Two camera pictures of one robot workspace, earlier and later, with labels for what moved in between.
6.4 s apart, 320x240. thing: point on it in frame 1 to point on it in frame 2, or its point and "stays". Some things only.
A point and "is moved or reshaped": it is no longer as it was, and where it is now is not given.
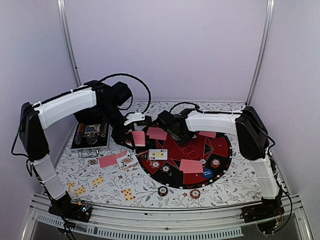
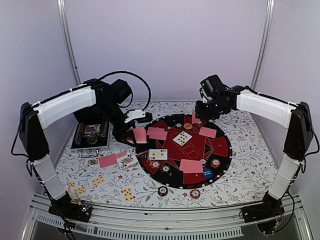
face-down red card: (108, 160) stays
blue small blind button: (207, 173) stays
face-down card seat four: (188, 166) stays
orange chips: (215, 163) stays
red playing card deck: (139, 137) is moved or reshaped
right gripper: (182, 142) to (199, 114)
